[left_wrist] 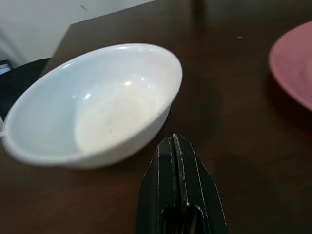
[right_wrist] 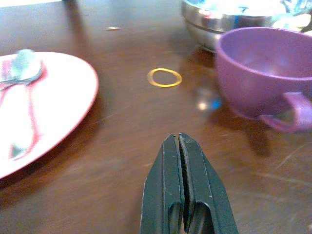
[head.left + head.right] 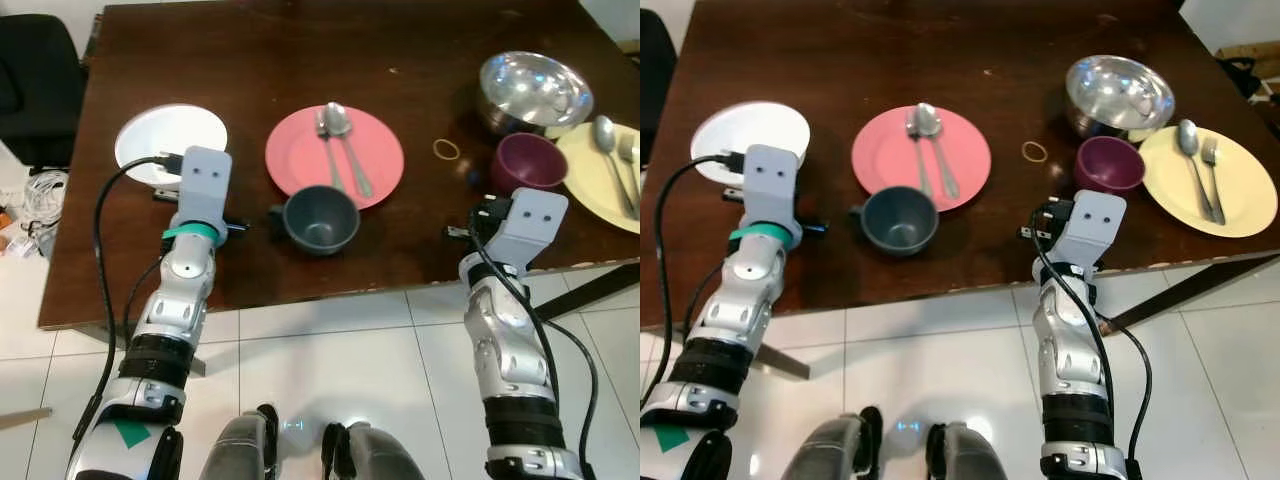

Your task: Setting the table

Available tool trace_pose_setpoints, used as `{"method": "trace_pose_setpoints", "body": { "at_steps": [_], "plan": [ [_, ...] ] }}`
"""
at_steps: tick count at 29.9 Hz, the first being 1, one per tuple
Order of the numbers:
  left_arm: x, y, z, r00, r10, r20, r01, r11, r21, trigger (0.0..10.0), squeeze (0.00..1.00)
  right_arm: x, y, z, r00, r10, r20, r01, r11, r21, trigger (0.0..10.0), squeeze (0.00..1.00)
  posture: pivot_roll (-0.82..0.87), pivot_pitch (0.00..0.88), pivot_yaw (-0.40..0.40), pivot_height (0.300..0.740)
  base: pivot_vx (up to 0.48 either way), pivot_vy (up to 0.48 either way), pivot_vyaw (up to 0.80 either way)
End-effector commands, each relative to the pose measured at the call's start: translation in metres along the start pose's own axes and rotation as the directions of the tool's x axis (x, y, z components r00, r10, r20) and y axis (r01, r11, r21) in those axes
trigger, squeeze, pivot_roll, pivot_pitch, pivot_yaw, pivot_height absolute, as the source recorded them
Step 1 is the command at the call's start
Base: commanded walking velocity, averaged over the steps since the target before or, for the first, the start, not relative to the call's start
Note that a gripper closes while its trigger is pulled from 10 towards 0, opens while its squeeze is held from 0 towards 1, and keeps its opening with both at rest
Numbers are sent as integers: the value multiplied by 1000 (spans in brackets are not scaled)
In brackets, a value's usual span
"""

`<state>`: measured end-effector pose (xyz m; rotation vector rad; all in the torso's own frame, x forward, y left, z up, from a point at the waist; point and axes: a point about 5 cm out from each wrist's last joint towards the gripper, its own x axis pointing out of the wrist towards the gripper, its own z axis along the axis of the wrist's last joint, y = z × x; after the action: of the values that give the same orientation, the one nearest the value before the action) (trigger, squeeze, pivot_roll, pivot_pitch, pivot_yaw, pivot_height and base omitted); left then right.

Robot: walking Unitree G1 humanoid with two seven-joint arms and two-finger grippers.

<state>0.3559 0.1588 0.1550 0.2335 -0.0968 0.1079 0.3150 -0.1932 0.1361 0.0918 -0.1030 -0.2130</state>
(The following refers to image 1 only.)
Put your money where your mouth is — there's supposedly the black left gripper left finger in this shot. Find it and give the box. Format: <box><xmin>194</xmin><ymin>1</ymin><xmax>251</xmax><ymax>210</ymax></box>
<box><xmin>136</xmin><ymin>136</ymin><xmax>183</xmax><ymax>234</ymax></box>

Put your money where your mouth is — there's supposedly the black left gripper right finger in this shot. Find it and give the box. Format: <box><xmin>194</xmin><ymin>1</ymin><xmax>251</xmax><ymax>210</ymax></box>
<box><xmin>172</xmin><ymin>133</ymin><xmax>229</xmax><ymax>234</ymax></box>

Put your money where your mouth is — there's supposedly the white bowl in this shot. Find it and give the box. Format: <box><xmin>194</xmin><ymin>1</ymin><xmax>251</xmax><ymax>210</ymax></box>
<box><xmin>1</xmin><ymin>42</ymin><xmax>184</xmax><ymax>170</ymax></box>

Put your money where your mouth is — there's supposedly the pink plate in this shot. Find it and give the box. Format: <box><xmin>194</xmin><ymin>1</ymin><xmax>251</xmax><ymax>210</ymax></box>
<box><xmin>268</xmin><ymin>21</ymin><xmax>312</xmax><ymax>112</ymax></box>

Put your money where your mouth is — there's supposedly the black chair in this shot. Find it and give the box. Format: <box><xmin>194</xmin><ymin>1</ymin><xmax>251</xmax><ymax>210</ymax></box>
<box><xmin>0</xmin><ymin>58</ymin><xmax>52</xmax><ymax>118</ymax></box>

